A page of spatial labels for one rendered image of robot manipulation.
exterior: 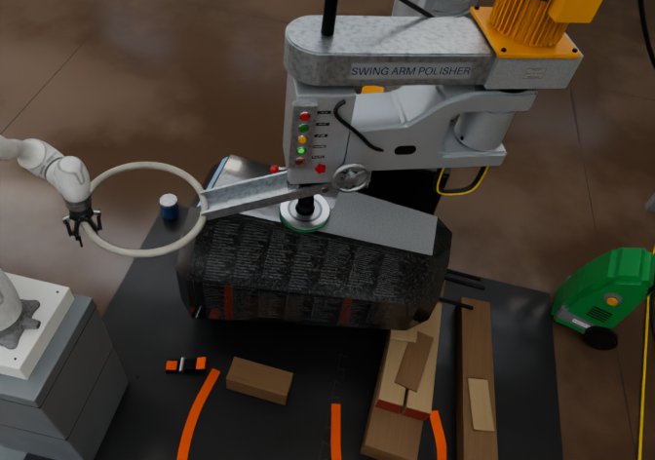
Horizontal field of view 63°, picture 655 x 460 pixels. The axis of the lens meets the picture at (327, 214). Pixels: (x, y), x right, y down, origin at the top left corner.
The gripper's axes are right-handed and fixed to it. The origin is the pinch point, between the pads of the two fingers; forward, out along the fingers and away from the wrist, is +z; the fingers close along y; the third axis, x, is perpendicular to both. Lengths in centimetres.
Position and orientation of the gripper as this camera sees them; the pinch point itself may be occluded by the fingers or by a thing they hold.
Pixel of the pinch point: (87, 237)
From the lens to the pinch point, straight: 228.7
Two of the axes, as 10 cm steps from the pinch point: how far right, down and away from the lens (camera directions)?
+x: -4.2, -7.4, 5.2
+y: 8.9, -2.1, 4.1
